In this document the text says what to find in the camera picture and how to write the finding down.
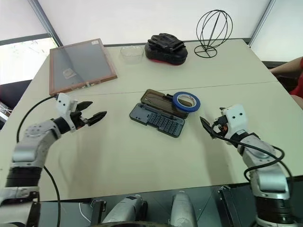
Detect clear plastic bowl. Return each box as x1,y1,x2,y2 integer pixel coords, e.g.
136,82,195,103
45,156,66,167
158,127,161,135
120,45,145,65

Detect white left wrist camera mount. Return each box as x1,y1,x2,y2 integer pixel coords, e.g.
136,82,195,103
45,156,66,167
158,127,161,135
55,92,79,132

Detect small clear plastic piece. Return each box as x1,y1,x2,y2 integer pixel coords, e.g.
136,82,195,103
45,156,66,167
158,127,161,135
62,68,77,79

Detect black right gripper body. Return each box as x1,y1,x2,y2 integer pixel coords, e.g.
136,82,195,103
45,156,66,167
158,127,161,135
211,115,231,140

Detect blue tape roll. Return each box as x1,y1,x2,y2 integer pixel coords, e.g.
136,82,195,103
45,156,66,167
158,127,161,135
171,91,202,113

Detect black wire head stand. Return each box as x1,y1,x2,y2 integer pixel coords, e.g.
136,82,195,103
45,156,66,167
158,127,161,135
194,9,235,59

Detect dark window frame post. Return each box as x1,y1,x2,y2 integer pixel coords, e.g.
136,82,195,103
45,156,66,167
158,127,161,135
27,0,63,47

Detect black pad with red base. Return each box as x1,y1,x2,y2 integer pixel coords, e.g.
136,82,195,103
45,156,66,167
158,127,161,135
144,43,189,67

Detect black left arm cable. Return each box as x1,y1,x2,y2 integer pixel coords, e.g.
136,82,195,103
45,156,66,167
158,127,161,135
16,94,61,227

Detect black metal bracket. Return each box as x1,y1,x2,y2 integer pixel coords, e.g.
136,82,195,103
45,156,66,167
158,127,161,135
90,199,105,225
217,185,239,227

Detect dark tool case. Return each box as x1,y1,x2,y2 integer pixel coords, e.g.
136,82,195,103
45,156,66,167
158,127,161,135
129,88,191,139

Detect black gloves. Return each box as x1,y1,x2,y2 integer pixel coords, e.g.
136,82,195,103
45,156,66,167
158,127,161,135
147,33,186,53

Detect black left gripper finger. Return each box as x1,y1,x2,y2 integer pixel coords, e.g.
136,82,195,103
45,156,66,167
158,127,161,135
76,101,94,112
87,111,107,127

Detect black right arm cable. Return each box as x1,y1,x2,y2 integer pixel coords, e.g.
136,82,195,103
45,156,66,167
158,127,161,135
211,122,294,185

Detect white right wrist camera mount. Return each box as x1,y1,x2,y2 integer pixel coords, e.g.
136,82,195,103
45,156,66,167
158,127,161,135
219,103,248,140

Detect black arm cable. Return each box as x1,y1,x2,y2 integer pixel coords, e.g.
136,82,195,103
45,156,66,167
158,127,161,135
16,94,61,227
211,122,294,185

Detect silver rounded robot leg cover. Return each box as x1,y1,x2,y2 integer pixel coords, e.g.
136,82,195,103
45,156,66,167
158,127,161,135
101,193,148,225
169,190,198,227

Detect grey window frame post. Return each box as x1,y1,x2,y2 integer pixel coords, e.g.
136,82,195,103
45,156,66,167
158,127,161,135
245,0,277,46

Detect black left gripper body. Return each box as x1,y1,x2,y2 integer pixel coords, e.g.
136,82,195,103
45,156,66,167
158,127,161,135
70,108,92,131

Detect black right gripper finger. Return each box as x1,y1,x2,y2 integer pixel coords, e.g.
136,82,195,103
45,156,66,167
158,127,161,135
204,125,218,140
199,116,213,131

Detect person's red clothing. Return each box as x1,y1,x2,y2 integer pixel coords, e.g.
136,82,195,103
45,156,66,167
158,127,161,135
289,82,303,112

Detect wooden framed mesh panel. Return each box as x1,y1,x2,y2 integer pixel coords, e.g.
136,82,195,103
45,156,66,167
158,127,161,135
48,38,118,96

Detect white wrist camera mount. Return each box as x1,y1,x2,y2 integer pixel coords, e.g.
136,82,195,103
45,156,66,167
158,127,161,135
219,103,248,140
55,92,79,132

